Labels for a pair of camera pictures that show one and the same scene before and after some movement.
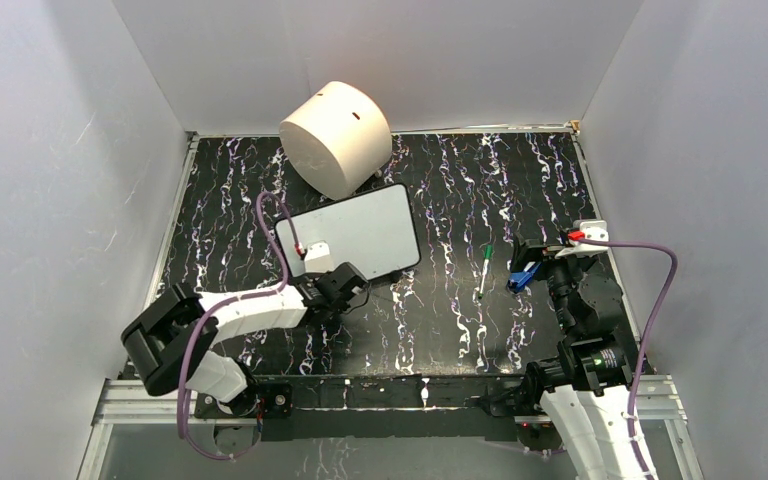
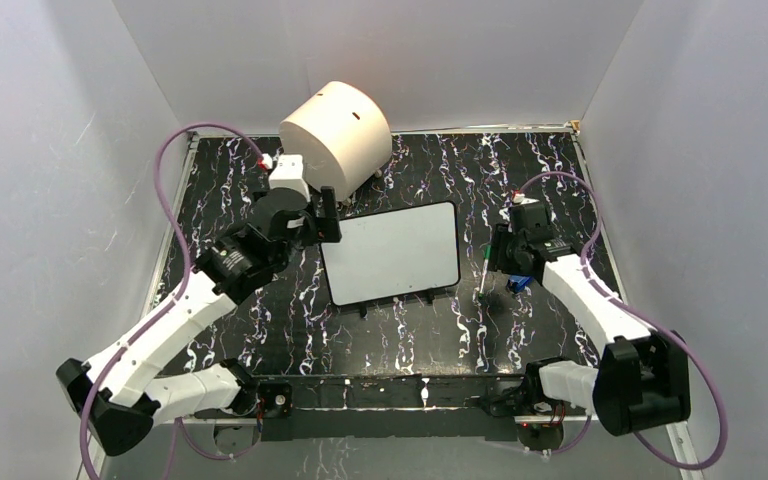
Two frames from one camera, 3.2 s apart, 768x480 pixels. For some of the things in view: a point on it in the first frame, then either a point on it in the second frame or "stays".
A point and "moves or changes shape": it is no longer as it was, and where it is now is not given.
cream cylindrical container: [339, 140] stays
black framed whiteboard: [375, 231] moves or changes shape
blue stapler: [519, 280] stays
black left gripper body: [316, 278] -> [319, 229]
